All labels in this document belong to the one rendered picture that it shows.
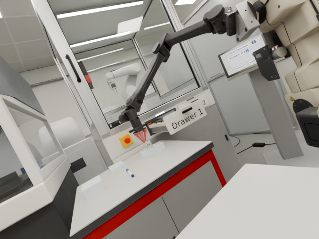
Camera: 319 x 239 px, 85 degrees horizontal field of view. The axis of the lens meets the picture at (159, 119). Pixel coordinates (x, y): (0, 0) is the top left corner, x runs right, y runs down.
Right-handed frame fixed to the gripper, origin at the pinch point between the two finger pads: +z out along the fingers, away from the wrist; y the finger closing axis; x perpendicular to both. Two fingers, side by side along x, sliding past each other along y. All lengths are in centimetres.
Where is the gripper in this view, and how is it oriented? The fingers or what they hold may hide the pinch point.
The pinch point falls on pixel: (144, 141)
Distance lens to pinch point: 103.3
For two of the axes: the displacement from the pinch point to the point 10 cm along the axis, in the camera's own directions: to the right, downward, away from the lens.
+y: -5.9, 3.2, -7.4
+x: 7.0, -2.6, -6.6
